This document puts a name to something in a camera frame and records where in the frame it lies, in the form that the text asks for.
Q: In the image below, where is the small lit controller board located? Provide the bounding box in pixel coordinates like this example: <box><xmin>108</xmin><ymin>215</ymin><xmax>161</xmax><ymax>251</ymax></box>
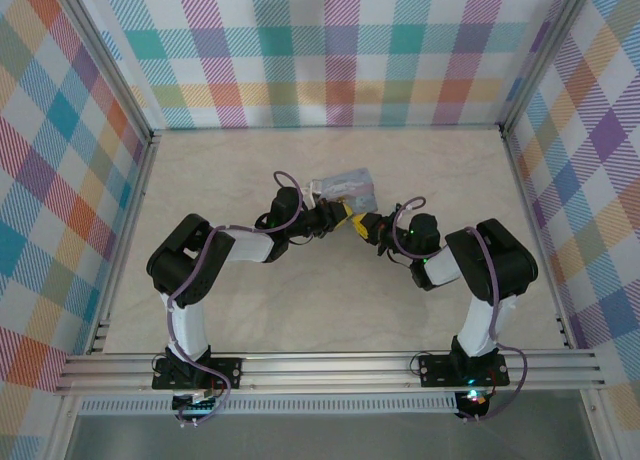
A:
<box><xmin>457</xmin><ymin>387</ymin><xmax>491</xmax><ymax>411</ymax></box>

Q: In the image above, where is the long aluminium base rail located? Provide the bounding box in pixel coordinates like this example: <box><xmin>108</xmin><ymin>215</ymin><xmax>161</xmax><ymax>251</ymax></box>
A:
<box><xmin>53</xmin><ymin>350</ymin><xmax>609</xmax><ymax>396</ymax></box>

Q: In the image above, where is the slotted grey cable duct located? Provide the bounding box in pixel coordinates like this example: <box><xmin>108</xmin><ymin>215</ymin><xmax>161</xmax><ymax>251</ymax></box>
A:
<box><xmin>79</xmin><ymin>397</ymin><xmax>459</xmax><ymax>416</ymax></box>

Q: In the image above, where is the grey metal sheet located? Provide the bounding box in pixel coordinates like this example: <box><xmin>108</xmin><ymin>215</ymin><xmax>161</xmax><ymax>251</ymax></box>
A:
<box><xmin>64</xmin><ymin>413</ymin><xmax>601</xmax><ymax>460</ymax></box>

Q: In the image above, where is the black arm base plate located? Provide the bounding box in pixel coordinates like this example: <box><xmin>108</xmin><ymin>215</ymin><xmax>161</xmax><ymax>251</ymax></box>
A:
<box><xmin>416</xmin><ymin>354</ymin><xmax>511</xmax><ymax>389</ymax></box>
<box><xmin>151</xmin><ymin>357</ymin><xmax>245</xmax><ymax>392</ymax></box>

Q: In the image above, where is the aluminium floor side rail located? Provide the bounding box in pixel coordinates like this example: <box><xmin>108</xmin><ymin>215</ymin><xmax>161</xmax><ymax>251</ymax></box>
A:
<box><xmin>499</xmin><ymin>129</ymin><xmax>579</xmax><ymax>351</ymax></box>
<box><xmin>87</xmin><ymin>129</ymin><xmax>164</xmax><ymax>356</ymax></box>

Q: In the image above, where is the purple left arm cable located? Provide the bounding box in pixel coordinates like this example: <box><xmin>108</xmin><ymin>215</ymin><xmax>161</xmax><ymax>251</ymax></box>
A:
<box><xmin>167</xmin><ymin>170</ymin><xmax>304</xmax><ymax>429</ymax></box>

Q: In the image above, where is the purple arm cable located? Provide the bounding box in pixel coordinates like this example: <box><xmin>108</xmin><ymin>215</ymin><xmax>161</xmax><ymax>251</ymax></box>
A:
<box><xmin>167</xmin><ymin>170</ymin><xmax>304</xmax><ymax>429</ymax></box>
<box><xmin>391</xmin><ymin>196</ymin><xmax>530</xmax><ymax>424</ymax></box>

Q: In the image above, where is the aluminium floor back rail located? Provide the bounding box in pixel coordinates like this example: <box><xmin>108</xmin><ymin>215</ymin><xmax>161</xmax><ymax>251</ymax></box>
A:
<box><xmin>149</xmin><ymin>123</ymin><xmax>506</xmax><ymax>133</ymax></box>

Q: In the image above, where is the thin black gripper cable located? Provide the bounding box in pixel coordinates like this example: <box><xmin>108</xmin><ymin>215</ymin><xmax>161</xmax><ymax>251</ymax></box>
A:
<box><xmin>387</xmin><ymin>239</ymin><xmax>416</xmax><ymax>270</ymax></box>

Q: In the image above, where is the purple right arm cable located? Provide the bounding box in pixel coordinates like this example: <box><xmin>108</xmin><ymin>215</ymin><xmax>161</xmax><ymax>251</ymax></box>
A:
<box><xmin>391</xmin><ymin>196</ymin><xmax>530</xmax><ymax>424</ymax></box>

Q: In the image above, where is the short aluminium frame post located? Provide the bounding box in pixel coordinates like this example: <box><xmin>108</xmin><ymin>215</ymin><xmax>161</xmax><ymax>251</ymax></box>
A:
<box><xmin>579</xmin><ymin>389</ymin><xmax>619</xmax><ymax>460</ymax></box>
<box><xmin>44</xmin><ymin>394</ymin><xmax>84</xmax><ymax>460</ymax></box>

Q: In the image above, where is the light blue pouch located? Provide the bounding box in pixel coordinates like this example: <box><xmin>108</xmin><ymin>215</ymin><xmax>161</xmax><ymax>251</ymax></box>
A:
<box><xmin>308</xmin><ymin>167</ymin><xmax>377</xmax><ymax>214</ymax></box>

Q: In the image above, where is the green lit controller board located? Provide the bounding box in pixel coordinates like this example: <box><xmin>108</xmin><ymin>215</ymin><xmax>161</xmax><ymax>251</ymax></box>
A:
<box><xmin>171</xmin><ymin>387</ymin><xmax>224</xmax><ymax>416</ymax></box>

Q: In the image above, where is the aluminium corner post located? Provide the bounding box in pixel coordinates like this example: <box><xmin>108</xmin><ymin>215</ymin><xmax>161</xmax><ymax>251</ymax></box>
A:
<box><xmin>52</xmin><ymin>0</ymin><xmax>154</xmax><ymax>149</ymax></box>
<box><xmin>499</xmin><ymin>0</ymin><xmax>596</xmax><ymax>136</ymax></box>

